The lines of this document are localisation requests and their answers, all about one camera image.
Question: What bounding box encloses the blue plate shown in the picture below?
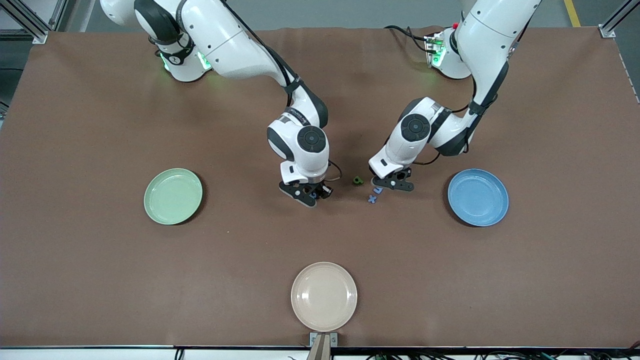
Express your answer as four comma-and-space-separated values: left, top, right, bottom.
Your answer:
447, 168, 510, 228

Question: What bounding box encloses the beige plate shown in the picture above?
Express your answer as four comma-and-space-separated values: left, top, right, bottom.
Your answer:
290, 261, 359, 333

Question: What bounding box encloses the metal connector plate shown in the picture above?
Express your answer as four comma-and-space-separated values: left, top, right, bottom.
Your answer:
424, 32, 446, 68

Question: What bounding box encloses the light green plate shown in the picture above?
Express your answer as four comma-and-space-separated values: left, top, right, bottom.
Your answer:
143, 167, 204, 226

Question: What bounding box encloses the brown table mat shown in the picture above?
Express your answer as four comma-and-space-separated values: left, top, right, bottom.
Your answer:
0, 26, 640, 349

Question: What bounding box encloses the black left arm base cable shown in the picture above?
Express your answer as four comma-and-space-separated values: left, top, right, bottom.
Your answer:
384, 24, 432, 53

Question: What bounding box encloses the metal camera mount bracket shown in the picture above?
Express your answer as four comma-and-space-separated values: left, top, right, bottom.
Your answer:
306, 332, 339, 360

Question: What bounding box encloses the aluminium frame post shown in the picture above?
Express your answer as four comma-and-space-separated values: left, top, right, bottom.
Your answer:
0, 0, 68, 45
599, 0, 640, 39

